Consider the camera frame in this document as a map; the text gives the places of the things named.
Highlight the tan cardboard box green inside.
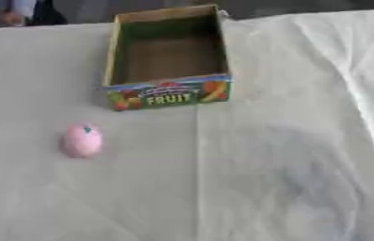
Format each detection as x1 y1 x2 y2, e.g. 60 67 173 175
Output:
101 3 235 112

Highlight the pink toy fruit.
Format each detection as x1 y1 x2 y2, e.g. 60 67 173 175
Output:
59 122 105 159

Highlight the person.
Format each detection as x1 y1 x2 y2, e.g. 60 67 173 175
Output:
0 0 70 31

